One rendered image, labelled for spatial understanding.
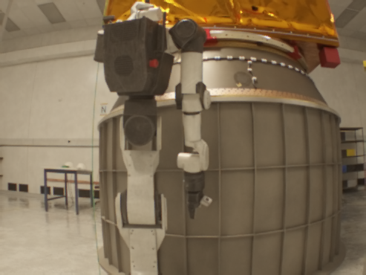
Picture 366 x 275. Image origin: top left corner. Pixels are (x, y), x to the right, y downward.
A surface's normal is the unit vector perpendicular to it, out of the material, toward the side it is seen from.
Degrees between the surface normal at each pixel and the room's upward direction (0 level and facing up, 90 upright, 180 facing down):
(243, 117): 90
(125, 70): 118
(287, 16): 91
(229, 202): 90
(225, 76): 62
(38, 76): 90
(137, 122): 105
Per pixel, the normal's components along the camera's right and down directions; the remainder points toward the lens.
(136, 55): -0.30, 0.35
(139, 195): 0.09, -0.74
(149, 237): 0.11, -0.54
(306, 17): 0.01, -0.14
